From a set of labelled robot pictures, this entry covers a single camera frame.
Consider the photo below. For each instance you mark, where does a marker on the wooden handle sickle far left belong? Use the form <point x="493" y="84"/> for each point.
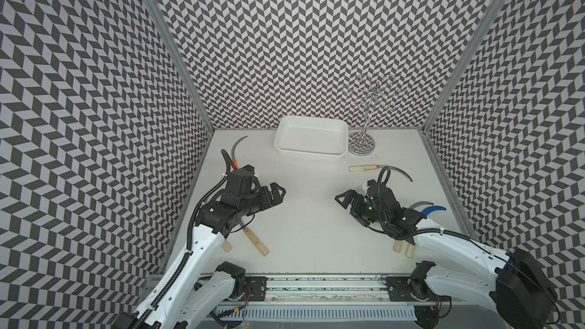
<point x="226" y="246"/>

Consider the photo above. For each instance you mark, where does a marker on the wooden handle sickle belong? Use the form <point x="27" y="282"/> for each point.
<point x="261" y="247"/>
<point x="226" y="246"/>

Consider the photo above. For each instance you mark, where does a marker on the sickle near chrome stand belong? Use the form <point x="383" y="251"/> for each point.
<point x="372" y="167"/>

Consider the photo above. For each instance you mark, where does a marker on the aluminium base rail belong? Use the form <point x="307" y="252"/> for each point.
<point x="309" y="298"/>

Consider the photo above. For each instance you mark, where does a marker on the aluminium corner post left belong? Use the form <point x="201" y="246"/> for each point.
<point x="166" y="37"/>

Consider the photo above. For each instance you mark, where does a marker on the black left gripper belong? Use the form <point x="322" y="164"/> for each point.
<point x="268" y="202"/>

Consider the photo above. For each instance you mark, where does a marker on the chrome wire stand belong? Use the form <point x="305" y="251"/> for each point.
<point x="376" y="97"/>

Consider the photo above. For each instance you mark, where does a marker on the aluminium corner post right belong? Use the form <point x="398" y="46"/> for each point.
<point x="489" y="17"/>

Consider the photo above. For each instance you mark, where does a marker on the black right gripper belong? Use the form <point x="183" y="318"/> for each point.
<point x="354" y="211"/>

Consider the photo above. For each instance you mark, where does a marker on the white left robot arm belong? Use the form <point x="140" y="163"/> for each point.
<point x="175" y="302"/>

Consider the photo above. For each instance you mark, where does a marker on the aluminium corner post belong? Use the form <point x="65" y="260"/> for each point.
<point x="166" y="37"/>
<point x="489" y="17"/>

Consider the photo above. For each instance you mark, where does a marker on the blue blade sickle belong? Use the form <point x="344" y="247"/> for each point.
<point x="410" y="250"/>

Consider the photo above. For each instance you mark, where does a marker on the white plastic storage box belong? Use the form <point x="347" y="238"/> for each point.
<point x="312" y="137"/>

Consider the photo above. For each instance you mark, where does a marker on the orange collar sickle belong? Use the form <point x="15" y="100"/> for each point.
<point x="233" y="152"/>

